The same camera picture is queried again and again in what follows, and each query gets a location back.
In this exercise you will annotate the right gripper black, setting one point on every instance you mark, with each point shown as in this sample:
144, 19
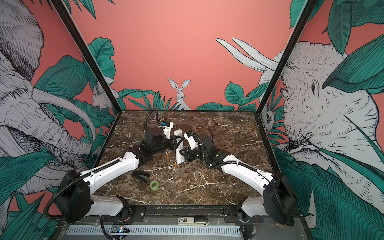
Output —
186, 151

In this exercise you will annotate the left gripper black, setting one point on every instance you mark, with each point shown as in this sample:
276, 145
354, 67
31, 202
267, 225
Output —
173, 141

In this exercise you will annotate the white remote control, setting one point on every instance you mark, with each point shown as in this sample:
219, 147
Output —
180, 145

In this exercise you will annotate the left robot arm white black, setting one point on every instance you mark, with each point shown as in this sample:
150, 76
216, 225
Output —
75, 198

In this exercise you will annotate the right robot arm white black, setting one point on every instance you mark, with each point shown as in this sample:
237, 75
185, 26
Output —
278, 199

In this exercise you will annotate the black clip object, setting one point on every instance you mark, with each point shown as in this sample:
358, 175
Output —
141, 176

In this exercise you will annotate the green tape roll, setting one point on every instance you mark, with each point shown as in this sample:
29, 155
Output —
154, 185

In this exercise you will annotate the white label tag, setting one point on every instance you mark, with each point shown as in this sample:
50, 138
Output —
186, 221

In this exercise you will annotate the small circuit board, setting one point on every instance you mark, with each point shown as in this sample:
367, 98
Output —
120, 230

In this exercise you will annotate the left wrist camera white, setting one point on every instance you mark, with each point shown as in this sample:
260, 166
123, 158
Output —
167, 127

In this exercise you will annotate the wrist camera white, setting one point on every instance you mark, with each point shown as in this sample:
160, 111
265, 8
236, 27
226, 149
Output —
167, 127
190, 138

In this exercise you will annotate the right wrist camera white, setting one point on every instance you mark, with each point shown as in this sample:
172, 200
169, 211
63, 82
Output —
190, 138

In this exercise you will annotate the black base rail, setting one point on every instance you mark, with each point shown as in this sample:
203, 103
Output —
192, 213

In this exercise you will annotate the white slotted cable duct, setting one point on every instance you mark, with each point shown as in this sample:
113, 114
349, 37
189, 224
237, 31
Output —
141, 230

